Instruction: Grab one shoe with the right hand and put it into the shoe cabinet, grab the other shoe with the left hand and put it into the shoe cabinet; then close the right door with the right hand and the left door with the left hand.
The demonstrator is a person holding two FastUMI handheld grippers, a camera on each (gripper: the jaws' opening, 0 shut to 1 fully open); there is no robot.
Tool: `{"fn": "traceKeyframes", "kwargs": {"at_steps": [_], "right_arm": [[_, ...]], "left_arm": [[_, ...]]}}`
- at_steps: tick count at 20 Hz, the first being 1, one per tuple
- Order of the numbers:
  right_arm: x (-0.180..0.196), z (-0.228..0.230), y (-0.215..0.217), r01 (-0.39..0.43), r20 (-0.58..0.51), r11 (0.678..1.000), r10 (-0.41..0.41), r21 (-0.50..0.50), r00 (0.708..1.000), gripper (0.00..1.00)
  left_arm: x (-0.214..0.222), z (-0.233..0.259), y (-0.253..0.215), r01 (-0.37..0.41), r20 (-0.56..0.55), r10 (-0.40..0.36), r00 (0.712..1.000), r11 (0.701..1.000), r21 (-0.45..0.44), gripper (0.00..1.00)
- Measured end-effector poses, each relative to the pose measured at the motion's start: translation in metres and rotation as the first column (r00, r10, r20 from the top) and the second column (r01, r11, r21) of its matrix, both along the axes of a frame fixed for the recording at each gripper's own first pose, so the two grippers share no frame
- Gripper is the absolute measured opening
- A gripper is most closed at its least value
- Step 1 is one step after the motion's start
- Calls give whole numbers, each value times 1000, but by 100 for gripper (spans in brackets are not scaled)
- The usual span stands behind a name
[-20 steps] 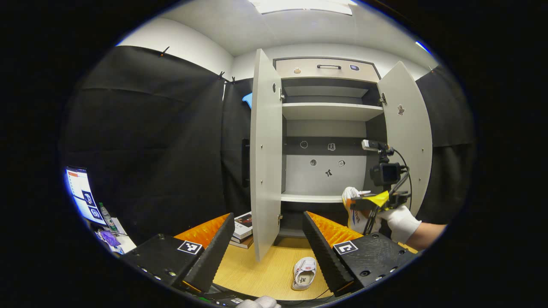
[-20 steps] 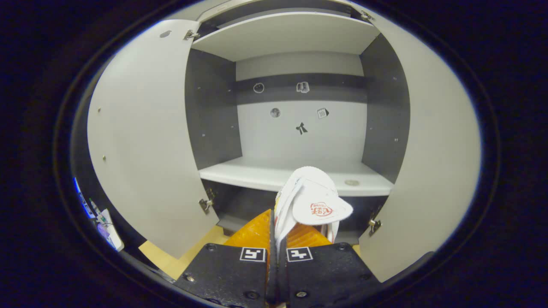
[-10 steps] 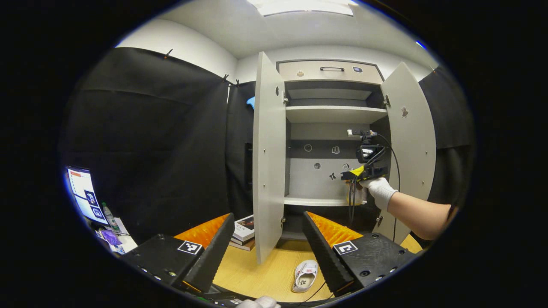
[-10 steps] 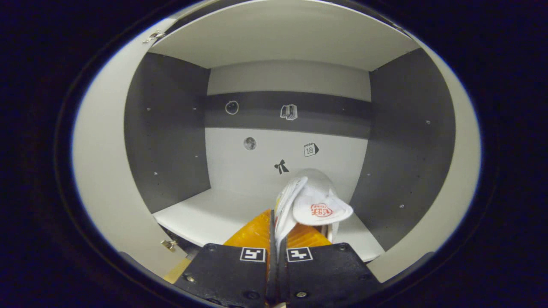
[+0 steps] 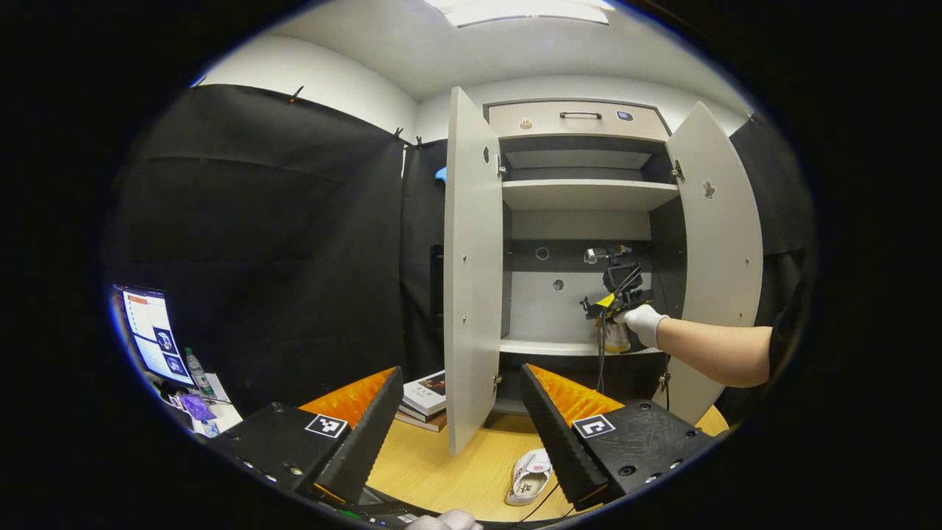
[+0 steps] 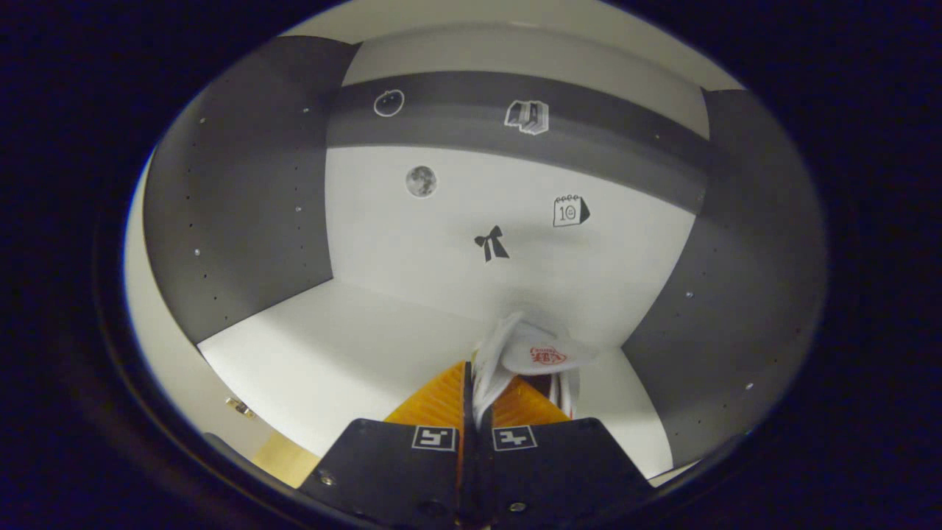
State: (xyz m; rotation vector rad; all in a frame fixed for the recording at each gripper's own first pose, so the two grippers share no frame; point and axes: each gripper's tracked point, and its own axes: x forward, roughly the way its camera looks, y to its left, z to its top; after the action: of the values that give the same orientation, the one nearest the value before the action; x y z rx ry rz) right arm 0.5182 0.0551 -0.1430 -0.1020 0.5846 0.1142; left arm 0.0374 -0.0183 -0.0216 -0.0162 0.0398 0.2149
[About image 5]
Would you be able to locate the large ceiling light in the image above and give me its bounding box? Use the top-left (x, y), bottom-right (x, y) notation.
top-left (423, 0), bottom-right (615, 28)

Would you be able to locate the grey cabinet door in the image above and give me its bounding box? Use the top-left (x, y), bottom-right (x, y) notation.
top-left (651, 101), bottom-right (764, 426)
top-left (431, 87), bottom-right (505, 457)

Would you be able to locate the computer monitor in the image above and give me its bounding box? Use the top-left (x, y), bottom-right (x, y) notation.
top-left (110, 286), bottom-right (196, 387)

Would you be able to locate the white side table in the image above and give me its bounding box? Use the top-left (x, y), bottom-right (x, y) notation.
top-left (169, 375), bottom-right (244, 439)

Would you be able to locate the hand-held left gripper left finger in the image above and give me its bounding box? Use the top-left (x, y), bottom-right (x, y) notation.
top-left (210, 366), bottom-right (406, 507)

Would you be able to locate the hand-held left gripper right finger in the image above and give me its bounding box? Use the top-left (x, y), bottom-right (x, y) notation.
top-left (520, 363), bottom-right (718, 512)

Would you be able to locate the black backdrop cloth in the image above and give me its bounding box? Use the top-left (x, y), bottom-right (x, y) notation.
top-left (107, 83), bottom-right (816, 428)

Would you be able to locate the white cover book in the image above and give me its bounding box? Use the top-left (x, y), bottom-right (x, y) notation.
top-left (403, 370), bottom-right (447, 417)

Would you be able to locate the grey shoe cabinet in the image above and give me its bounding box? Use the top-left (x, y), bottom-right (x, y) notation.
top-left (482, 98), bottom-right (689, 417)

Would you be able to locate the grey cabinet drawer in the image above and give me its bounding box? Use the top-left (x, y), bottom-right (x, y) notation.
top-left (486, 101), bottom-right (670, 142)

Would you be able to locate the plastic bottle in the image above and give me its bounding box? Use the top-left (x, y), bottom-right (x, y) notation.
top-left (184, 347), bottom-right (216, 398)

